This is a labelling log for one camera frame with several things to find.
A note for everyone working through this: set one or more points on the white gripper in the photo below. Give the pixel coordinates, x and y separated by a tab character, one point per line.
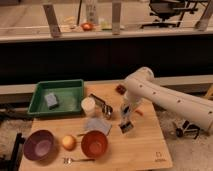
128	106

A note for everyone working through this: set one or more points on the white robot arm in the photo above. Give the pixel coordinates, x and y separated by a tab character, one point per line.
139	85

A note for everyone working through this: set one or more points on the metal cup lying down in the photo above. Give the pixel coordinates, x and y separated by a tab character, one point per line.
107	110

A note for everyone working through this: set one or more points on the white plastic cup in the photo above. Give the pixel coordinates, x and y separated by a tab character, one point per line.
88	106

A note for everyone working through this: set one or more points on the grey blue cloth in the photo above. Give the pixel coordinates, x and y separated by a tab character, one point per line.
97	124

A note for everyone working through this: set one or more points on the orange bowl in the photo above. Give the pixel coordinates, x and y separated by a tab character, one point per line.
94	144

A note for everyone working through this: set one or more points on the red brown food item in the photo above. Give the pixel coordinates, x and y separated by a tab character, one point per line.
120	89

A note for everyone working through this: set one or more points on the wooden board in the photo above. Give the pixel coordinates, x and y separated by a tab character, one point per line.
142	148

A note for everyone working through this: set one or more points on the yellow apple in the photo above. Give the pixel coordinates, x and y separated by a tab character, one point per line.
69	142

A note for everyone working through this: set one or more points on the black clamp on floor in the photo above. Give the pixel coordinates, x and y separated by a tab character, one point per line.
187	127

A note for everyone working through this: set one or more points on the metal fork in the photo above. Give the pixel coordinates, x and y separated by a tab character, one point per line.
71	160

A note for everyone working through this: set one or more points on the green plastic tray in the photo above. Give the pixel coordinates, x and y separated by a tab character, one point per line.
57	98

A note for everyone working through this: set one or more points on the blue sponge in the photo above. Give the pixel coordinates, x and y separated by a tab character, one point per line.
51	100

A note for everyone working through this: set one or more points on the purple bowl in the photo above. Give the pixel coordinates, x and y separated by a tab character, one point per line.
38	145

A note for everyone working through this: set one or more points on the orange fruit on shelf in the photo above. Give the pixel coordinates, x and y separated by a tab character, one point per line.
87	26

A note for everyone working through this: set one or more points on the black office chair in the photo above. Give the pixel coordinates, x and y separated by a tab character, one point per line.
165	9

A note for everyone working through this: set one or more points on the blue brush orange handle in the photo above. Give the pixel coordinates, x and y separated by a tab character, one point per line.
139	112

